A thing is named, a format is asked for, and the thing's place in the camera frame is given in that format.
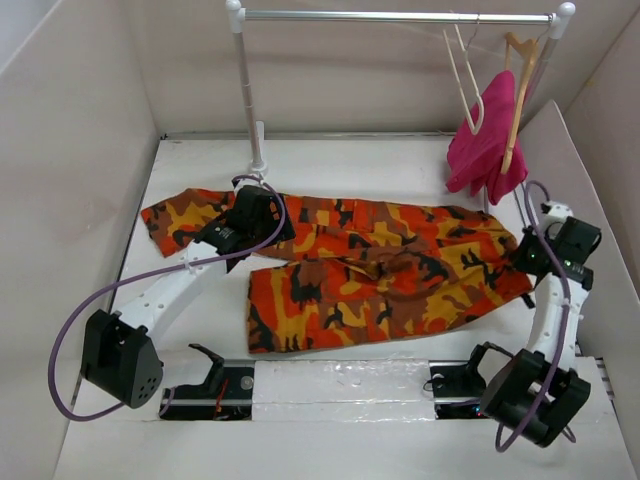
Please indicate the wooden hanger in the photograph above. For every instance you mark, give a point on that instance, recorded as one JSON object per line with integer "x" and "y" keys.
{"x": 528, "y": 51}

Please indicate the orange camouflage trousers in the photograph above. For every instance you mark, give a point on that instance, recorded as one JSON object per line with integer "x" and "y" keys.
{"x": 361, "y": 271}

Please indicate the pink garment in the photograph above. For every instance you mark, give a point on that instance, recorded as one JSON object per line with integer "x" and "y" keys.
{"x": 475, "y": 160}

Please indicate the white metal clothes rack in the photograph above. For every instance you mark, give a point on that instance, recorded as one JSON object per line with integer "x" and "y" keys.
{"x": 238, "y": 15}

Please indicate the white plastic hanger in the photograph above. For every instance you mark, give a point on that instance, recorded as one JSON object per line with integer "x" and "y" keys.
{"x": 469, "y": 93}

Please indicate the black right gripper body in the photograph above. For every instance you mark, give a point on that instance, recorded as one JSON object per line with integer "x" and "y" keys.
{"x": 527, "y": 254}

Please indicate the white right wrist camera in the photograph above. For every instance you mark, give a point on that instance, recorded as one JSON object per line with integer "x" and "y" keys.
{"x": 554, "y": 212}

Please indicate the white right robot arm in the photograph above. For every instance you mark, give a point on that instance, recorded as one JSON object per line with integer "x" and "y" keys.
{"x": 538, "y": 391}

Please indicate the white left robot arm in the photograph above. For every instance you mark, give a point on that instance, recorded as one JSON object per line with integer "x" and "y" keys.
{"x": 119, "y": 351}

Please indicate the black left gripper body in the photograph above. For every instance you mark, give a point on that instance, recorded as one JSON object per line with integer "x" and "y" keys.
{"x": 265, "y": 231}

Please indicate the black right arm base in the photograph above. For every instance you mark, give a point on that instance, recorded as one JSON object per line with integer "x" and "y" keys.
{"x": 457, "y": 386}

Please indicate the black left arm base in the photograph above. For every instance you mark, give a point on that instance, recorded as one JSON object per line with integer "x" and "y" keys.
{"x": 224, "y": 394}

